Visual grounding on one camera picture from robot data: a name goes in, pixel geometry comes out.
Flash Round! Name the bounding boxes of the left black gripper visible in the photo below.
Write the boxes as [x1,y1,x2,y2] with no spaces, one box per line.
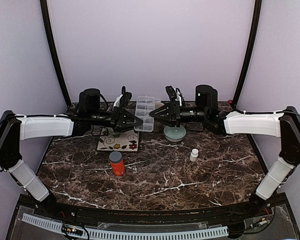
[88,106,143,132]

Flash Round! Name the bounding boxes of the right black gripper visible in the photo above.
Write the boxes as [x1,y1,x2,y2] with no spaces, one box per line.
[150,100,208,128]

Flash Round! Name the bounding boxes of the clear plastic pill organizer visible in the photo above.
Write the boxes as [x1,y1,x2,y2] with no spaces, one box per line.
[134,96,155,133]

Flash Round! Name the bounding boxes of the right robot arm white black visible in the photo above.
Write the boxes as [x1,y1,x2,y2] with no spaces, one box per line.
[150,84,300,217]

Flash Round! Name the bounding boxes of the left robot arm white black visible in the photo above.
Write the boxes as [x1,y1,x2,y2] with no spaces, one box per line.
[0,87,143,218]

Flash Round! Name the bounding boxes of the cream ceramic mug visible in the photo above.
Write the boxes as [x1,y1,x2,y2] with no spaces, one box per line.
[153,101,165,133]

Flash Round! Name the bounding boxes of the celadon bowl on tray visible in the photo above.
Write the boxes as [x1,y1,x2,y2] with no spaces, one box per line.
[102,127,121,138]

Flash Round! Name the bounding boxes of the square floral ceramic tray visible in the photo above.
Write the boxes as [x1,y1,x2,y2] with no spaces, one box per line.
[96,129,140,152]

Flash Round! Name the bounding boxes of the celadon bowl on table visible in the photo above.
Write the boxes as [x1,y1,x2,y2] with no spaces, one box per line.
[163,125,187,143]

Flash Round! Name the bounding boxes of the orange bottle grey cap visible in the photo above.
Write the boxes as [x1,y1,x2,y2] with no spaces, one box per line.
[109,151,125,176]

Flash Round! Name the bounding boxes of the small white pill bottle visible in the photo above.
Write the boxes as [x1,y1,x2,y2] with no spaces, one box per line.
[189,148,199,162]

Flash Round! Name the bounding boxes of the small circuit board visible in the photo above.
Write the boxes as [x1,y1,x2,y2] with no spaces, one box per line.
[61,224,83,236]

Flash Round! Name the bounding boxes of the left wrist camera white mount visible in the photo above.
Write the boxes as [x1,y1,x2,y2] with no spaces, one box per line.
[112,86,132,110]

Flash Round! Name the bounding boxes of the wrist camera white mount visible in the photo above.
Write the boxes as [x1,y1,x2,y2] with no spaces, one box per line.
[165,85,185,107]
[112,86,132,110]

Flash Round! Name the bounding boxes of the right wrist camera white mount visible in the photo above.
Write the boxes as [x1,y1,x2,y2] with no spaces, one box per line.
[165,85,185,107]

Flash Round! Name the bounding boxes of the black front table rail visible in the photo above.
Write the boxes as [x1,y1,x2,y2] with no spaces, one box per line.
[47,202,251,225]

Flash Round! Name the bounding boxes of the white slotted cable duct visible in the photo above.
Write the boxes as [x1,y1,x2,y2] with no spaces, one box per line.
[21,213,229,240]

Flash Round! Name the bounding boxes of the left black frame post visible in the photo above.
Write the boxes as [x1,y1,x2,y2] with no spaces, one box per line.
[39,0,72,107]

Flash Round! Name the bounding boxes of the black frame post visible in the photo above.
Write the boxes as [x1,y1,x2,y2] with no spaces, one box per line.
[39,0,72,107]
[232,0,262,107]

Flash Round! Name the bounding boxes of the right black frame post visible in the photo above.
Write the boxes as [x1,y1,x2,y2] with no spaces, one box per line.
[232,0,262,107]

